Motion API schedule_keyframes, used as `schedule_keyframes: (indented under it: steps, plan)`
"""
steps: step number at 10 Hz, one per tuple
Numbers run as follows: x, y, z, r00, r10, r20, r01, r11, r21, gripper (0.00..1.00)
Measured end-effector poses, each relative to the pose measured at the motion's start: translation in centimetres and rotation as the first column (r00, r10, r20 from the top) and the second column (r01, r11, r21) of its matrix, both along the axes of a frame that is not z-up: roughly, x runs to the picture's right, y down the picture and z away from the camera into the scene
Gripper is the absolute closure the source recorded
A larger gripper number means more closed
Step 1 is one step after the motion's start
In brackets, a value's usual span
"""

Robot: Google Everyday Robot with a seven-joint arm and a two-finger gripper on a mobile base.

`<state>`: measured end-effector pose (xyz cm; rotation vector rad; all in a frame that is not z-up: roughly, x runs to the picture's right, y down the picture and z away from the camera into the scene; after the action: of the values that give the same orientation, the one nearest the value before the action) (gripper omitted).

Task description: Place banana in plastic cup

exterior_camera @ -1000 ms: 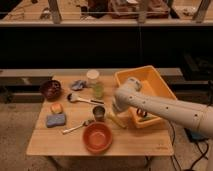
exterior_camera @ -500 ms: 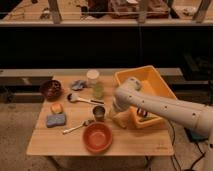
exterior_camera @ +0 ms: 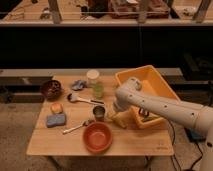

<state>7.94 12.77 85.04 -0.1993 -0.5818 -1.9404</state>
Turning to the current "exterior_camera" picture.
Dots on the wooden table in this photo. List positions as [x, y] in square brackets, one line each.
[132, 141]

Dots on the green plastic cup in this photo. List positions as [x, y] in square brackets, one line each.
[98, 90]

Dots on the blue sponge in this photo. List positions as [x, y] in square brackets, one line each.
[55, 120]

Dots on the white lidded jar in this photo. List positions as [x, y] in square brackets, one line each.
[92, 77]

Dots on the metal spoon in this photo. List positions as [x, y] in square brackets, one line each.
[85, 123]

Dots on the dark brown bowl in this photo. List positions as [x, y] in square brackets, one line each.
[51, 90]

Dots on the blue crumpled cloth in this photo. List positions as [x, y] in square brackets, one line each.
[78, 85]

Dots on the yellow banana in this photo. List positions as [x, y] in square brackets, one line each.
[119, 122]

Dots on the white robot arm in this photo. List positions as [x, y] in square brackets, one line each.
[190, 115]

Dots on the small metal cup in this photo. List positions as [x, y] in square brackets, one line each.
[99, 113]

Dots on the orange bowl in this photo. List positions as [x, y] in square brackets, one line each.
[97, 137]

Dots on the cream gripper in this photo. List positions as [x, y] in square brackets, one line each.
[111, 114]

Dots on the orange yellow toy fruit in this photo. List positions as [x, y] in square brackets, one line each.
[56, 108]

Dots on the dark brown striped block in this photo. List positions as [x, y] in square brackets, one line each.
[143, 112]

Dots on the yellow plastic bin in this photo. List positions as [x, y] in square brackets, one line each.
[152, 83]

